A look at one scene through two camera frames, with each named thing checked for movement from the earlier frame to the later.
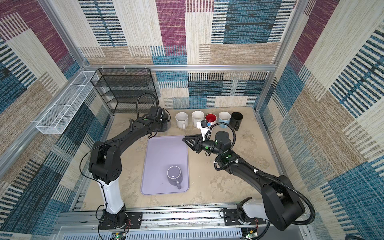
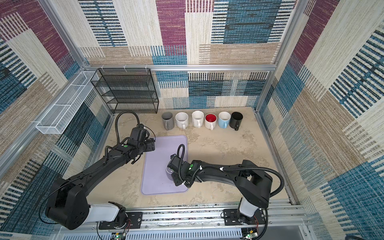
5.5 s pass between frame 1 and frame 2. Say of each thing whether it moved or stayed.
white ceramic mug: stayed
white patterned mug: stayed
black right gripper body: moved
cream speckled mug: stayed
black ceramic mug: stayed
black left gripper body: moved
